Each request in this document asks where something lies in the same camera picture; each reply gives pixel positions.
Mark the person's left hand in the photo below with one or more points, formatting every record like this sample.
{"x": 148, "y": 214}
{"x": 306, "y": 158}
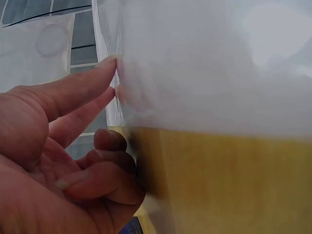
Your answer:
{"x": 36, "y": 170}

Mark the dark blue object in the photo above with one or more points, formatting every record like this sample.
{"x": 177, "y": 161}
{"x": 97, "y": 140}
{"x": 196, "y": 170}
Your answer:
{"x": 136, "y": 225}

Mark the translucent plastic bag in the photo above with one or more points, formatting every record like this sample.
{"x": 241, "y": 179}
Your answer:
{"x": 207, "y": 73}

